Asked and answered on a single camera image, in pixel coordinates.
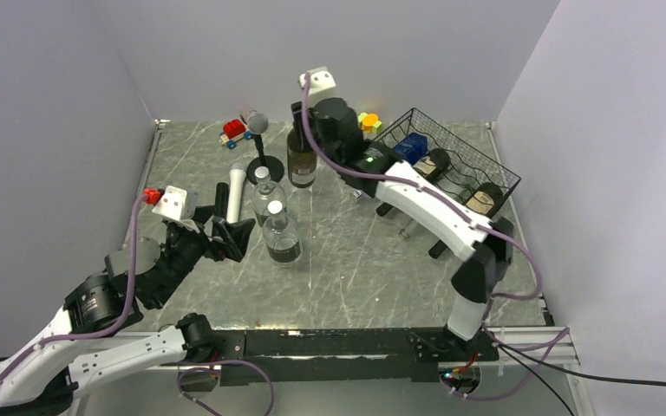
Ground clear glass bottle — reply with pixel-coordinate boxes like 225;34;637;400
397;195;478;243

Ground black base bar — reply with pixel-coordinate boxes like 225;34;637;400
200;327;476;386

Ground clear round bottle front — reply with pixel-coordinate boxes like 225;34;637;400
263;200;302;267

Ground glitter microphone on stand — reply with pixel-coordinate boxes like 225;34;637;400
239;107;269;135

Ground dark wine bottle silver neck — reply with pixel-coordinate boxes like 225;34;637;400
286;124;317;188

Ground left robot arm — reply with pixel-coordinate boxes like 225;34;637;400
0;202;256;415

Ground black wire wine rack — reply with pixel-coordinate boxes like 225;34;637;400
375;107;521;201

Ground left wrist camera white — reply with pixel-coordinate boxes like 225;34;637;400
152;185;198;222

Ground red toy block car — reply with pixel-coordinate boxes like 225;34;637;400
219;119;252;149

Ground blue square glass bottle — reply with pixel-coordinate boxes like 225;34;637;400
394;133;428;165

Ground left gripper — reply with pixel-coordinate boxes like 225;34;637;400
152;205;257;306

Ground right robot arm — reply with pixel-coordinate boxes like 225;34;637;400
299;97;513;360

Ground dark green wine bottle front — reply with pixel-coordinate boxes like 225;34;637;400
428;182;506;261

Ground black white handheld microphone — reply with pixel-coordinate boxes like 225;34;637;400
215;163;246;224

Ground yellow green toy block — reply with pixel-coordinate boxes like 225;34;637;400
357;112;383;135

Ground dark wine bottle black neck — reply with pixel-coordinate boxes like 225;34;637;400
375;147;451;218

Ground clear round bottle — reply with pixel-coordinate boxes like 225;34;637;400
251;166;287;226
263;200;302;267

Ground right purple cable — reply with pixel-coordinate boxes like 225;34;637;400
300;71;572;403

